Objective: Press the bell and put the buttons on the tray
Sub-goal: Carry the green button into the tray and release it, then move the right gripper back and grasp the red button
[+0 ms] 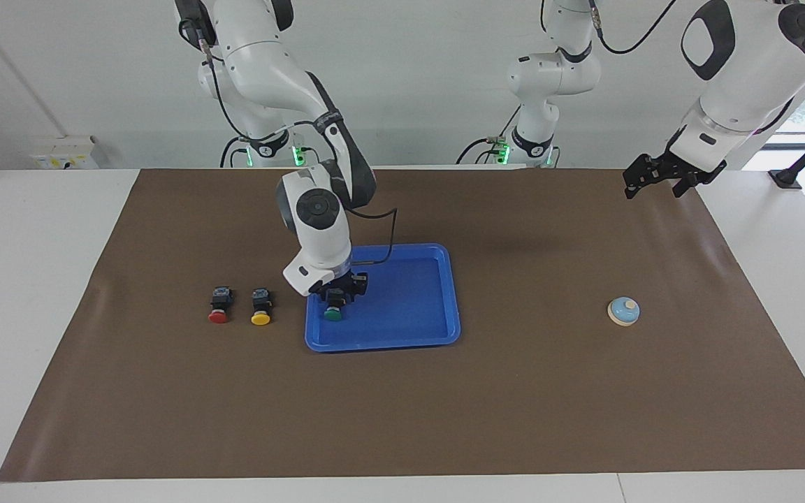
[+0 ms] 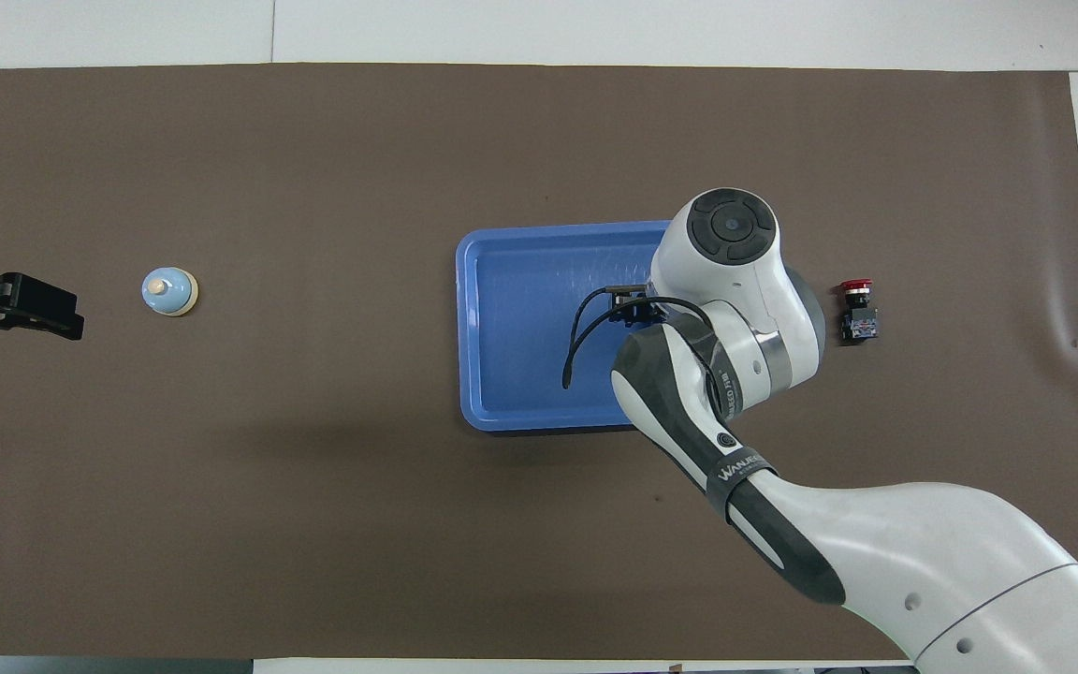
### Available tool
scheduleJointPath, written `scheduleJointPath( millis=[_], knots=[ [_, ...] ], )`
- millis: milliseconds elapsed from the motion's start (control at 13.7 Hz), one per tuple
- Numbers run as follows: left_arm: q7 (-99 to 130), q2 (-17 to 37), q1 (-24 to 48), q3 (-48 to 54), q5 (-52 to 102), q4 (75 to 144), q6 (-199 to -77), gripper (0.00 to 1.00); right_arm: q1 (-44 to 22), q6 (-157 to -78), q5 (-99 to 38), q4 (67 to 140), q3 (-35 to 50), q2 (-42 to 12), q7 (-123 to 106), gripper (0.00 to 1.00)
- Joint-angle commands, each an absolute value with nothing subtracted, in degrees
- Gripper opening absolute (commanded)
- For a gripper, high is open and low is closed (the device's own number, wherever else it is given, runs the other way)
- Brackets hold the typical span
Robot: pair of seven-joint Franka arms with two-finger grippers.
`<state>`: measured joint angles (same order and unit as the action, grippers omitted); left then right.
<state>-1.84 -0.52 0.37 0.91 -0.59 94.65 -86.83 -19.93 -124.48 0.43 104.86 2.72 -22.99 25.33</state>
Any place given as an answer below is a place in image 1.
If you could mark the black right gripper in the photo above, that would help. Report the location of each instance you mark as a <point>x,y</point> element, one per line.
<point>353,279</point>

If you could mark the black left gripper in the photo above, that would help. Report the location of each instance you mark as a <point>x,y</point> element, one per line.
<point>689,166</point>

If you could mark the green push button switch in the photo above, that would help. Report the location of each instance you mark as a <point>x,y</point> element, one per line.
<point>333,313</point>

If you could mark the yellow push button switch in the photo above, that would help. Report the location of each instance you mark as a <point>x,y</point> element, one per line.
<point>261,307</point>

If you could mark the red push button switch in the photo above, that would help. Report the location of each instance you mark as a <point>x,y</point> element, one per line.
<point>219,307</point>

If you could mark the light blue desk bell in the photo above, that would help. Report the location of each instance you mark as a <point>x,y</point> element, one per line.
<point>624,312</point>

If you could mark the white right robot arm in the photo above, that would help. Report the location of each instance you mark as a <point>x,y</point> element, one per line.
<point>318,209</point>

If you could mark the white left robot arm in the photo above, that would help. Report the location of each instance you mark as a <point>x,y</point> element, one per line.
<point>745,70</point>

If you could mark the blue plastic tray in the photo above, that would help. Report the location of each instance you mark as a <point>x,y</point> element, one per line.
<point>402,314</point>

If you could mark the brown table mat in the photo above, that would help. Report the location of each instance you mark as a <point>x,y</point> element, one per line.
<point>514,405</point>

